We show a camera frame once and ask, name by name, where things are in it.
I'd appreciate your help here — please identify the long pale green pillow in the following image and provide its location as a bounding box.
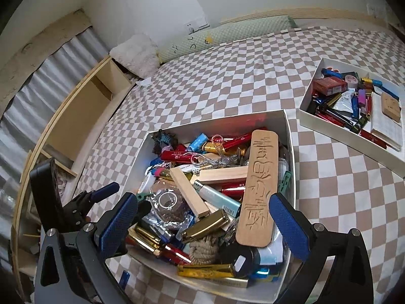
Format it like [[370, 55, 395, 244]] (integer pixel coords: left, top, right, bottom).
[[157, 15, 298, 64]]

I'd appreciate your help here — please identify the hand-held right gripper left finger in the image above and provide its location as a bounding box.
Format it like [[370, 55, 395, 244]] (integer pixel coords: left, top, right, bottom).
[[33, 192, 139, 304]]

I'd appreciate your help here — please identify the fluffy white pillow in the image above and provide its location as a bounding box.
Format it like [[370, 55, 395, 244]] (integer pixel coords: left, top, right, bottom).
[[109, 34, 159, 78]]

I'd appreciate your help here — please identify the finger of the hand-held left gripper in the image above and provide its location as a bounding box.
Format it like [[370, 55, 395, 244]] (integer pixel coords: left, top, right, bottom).
[[136, 201, 153, 226], [83, 182, 121, 211]]

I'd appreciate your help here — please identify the shallow white cardboard tray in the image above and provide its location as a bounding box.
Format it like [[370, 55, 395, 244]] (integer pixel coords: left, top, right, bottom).
[[298, 58, 405, 178]]

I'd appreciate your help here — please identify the large white cardboard box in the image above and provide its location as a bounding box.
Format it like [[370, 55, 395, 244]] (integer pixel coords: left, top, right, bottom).
[[104, 109, 296, 304]]

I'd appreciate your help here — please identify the pile of assorted small goods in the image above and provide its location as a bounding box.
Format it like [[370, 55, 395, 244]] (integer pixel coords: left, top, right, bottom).
[[127, 129, 293, 289]]

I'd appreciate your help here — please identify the beige curtain valance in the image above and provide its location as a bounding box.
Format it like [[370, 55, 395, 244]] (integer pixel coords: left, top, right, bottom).
[[0, 9, 93, 110]]

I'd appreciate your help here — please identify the heap of mixed trinkets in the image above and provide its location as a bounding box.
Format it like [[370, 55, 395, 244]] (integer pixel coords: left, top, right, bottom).
[[306, 68, 404, 151]]

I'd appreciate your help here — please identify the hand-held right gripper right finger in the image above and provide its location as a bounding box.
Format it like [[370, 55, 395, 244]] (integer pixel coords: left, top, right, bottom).
[[268, 192, 372, 304]]

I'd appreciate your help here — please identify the white wall socket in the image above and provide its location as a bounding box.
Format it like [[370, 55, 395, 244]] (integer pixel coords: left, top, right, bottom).
[[184, 17, 210, 34]]

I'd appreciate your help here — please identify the large carved wooden tag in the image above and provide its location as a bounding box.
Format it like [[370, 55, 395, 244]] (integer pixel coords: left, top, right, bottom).
[[236, 129, 279, 248]]

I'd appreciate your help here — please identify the square wooden stick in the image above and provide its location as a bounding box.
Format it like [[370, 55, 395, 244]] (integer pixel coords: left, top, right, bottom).
[[169, 166, 211, 218]]

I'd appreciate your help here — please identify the grey curtain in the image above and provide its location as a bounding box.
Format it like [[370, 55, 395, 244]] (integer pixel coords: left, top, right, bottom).
[[0, 27, 110, 260]]

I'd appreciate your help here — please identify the checkered bed sheet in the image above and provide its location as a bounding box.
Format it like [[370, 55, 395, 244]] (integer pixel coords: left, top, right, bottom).
[[74, 27, 405, 304]]

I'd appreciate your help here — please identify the wooden bedside shelf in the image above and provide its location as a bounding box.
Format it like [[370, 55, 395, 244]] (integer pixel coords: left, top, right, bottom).
[[9, 55, 135, 292]]

